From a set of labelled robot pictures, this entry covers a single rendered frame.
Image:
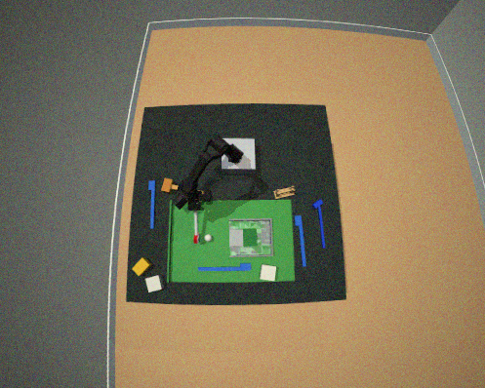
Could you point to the yellow block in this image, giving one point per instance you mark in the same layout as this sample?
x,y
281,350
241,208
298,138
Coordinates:
x,y
142,266

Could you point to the green flat mat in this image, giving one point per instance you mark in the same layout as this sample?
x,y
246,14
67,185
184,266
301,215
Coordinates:
x,y
213,219

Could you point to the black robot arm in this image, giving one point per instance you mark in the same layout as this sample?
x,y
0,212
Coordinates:
x,y
187,186

